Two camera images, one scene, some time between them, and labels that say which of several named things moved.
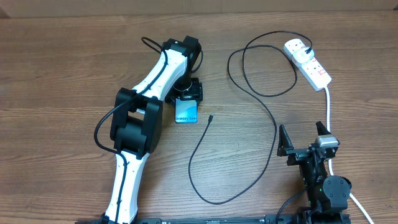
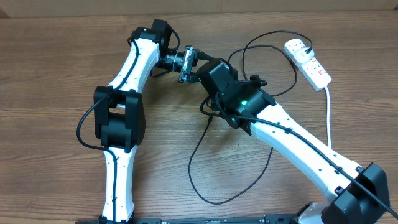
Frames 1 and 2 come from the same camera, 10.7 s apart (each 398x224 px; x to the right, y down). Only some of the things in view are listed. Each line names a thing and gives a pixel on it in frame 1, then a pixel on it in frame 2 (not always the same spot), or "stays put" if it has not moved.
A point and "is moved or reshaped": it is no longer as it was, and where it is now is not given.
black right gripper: (297, 155) → (234, 73)
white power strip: (313, 72) stays put
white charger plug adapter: (301, 55) stays put
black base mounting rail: (268, 219) stays put
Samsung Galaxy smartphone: (186, 111) is moved or reshaped
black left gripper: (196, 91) → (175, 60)
